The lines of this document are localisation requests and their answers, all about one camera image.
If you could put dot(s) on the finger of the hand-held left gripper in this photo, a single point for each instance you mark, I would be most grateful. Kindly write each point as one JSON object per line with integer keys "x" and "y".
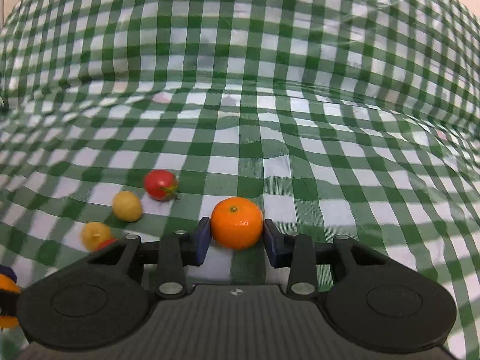
{"x": 6, "y": 273}
{"x": 7, "y": 303}

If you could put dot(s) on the yellow-brown longan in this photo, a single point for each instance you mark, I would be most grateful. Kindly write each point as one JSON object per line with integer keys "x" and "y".
{"x": 93, "y": 234}
{"x": 127, "y": 206}

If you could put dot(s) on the orange mandarin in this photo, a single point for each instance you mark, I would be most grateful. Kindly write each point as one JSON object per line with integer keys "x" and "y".
{"x": 7, "y": 285}
{"x": 236, "y": 225}

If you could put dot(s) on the red cherry tomato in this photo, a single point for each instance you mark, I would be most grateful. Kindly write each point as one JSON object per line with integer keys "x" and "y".
{"x": 107, "y": 243}
{"x": 159, "y": 184}

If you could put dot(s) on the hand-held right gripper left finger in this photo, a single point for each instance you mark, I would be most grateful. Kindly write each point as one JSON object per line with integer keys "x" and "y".
{"x": 202, "y": 242}

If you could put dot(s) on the green checked cloth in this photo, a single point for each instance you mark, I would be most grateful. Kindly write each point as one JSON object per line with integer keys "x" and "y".
{"x": 262, "y": 82}

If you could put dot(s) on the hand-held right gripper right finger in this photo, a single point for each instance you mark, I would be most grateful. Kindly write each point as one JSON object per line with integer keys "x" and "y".
{"x": 272, "y": 243}

